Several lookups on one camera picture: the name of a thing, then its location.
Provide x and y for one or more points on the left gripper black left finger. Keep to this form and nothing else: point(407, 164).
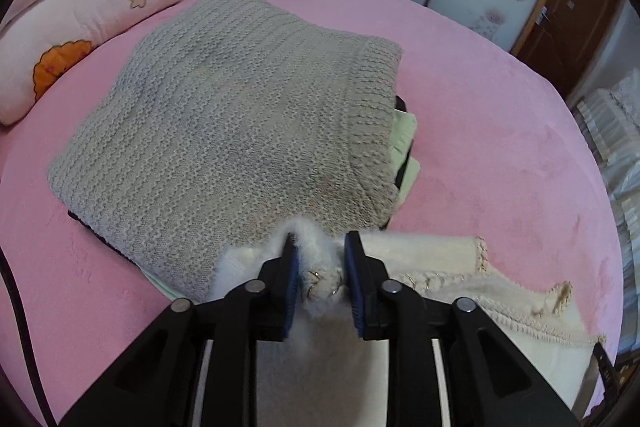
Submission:
point(277, 301)

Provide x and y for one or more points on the pink bed cover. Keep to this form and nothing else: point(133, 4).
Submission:
point(500, 153)

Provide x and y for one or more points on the grey knitted folded sweater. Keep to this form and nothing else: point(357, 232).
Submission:
point(226, 121)

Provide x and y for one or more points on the grey ruffled fabric cover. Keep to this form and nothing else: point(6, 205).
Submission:
point(609, 122)

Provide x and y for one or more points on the white fluffy sweater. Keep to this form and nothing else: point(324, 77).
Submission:
point(324, 375)

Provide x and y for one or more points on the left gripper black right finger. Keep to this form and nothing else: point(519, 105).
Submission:
point(365, 276)

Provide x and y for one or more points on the brown wooden door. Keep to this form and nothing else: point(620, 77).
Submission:
point(561, 37)

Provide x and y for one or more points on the light green folded garment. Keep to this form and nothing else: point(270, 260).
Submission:
point(405, 167)

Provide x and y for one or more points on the pink folded quilt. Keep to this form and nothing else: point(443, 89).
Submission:
point(45, 41)

